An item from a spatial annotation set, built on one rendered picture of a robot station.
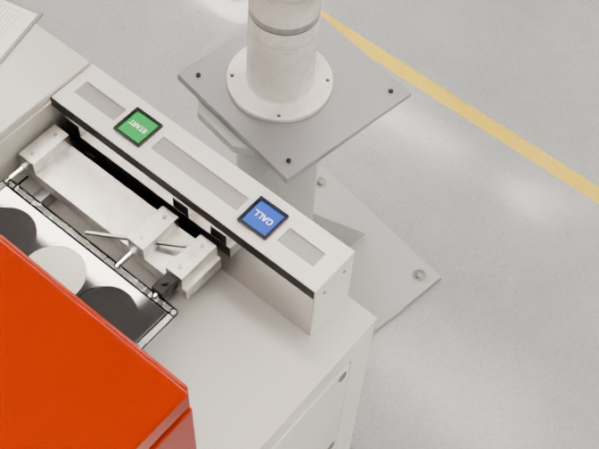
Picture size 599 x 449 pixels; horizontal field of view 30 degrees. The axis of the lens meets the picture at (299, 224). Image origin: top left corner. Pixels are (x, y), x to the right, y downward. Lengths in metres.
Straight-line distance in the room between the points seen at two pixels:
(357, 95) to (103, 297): 0.61
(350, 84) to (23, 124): 0.58
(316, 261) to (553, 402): 1.14
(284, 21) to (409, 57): 1.40
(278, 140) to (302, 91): 0.10
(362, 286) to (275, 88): 0.90
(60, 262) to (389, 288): 1.17
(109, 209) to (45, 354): 1.18
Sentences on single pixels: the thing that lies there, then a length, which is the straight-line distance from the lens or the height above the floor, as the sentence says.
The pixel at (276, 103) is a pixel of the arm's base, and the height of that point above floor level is 0.85.
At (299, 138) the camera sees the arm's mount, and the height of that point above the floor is 0.83.
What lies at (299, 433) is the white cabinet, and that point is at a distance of 1.81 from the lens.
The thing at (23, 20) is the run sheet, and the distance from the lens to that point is 1.96.
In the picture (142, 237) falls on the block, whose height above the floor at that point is 0.91.
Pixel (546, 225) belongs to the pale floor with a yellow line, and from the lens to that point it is 2.92.
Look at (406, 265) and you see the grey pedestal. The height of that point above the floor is 0.01.
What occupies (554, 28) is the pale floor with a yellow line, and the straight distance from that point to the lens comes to 3.34.
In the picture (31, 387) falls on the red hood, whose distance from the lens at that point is 0.63.
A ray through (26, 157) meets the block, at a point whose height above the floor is 0.91.
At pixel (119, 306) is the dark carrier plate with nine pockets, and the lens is 1.69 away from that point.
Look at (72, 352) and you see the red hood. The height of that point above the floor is 1.82.
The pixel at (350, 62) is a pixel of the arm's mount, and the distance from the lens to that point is 2.05.
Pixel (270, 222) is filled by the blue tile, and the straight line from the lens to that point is 1.68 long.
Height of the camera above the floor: 2.38
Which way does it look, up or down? 58 degrees down
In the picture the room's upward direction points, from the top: 4 degrees clockwise
